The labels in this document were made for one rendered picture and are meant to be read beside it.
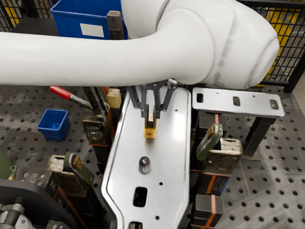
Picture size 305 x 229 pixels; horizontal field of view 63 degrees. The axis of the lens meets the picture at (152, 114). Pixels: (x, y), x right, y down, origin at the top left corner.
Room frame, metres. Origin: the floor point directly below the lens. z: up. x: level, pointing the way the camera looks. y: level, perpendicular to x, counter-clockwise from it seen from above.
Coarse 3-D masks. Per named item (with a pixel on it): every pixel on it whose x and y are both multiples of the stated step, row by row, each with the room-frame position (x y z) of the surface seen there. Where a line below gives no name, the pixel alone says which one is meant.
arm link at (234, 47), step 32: (192, 0) 0.32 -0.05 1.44; (224, 0) 0.33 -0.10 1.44; (0, 32) 0.24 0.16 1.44; (160, 32) 0.27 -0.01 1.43; (192, 32) 0.27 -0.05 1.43; (224, 32) 0.27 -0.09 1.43; (256, 32) 0.27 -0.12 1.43; (0, 64) 0.21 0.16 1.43; (32, 64) 0.21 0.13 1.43; (64, 64) 0.21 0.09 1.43; (96, 64) 0.21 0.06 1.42; (128, 64) 0.22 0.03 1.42; (160, 64) 0.23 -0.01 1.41; (192, 64) 0.25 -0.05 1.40; (224, 64) 0.25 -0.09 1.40; (256, 64) 0.24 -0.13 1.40
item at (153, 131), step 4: (152, 116) 0.48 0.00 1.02; (148, 120) 0.46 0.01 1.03; (152, 120) 0.46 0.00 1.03; (144, 124) 0.44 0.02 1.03; (148, 124) 0.44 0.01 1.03; (152, 124) 0.44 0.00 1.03; (156, 124) 0.44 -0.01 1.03; (144, 128) 0.43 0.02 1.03; (148, 128) 0.43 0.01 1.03; (152, 128) 0.43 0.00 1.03; (156, 128) 0.43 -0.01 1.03; (144, 132) 0.42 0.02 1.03; (148, 132) 0.42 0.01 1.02; (152, 132) 0.42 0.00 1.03; (156, 132) 0.42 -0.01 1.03; (144, 136) 0.40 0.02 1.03; (148, 136) 0.40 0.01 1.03; (152, 136) 0.40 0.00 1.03
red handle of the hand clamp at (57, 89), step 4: (52, 88) 0.47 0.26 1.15; (56, 88) 0.47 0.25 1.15; (60, 88) 0.48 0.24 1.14; (52, 92) 0.46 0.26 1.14; (56, 92) 0.46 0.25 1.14; (60, 92) 0.46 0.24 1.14; (64, 92) 0.47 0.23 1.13; (68, 92) 0.47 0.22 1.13; (60, 96) 0.46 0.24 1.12; (64, 96) 0.46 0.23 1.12; (68, 96) 0.46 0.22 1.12; (72, 96) 0.47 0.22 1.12; (76, 96) 0.47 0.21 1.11; (72, 100) 0.46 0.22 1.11; (76, 100) 0.46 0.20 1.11; (80, 100) 0.46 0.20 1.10; (84, 100) 0.47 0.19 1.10; (80, 104) 0.46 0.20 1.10; (84, 104) 0.46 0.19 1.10; (88, 104) 0.46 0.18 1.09; (88, 108) 0.46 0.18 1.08; (92, 108) 0.46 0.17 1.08; (104, 112) 0.46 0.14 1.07
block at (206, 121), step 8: (200, 120) 0.50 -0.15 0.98; (208, 120) 0.50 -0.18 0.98; (216, 120) 0.50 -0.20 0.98; (224, 120) 0.50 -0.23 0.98; (200, 128) 0.47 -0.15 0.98; (208, 128) 0.47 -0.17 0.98; (224, 128) 0.47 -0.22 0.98; (200, 136) 0.47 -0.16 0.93; (224, 136) 0.46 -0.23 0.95; (192, 152) 0.51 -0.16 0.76; (192, 160) 0.48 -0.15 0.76; (200, 160) 0.46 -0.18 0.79; (192, 168) 0.47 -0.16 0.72; (200, 168) 0.46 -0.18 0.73
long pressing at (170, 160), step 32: (128, 96) 0.58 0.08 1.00; (160, 96) 0.58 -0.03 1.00; (128, 128) 0.45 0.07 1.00; (160, 128) 0.45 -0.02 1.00; (128, 160) 0.34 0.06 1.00; (160, 160) 0.34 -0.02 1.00; (128, 192) 0.25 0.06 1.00; (160, 192) 0.25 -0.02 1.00; (128, 224) 0.17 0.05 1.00; (160, 224) 0.17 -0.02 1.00
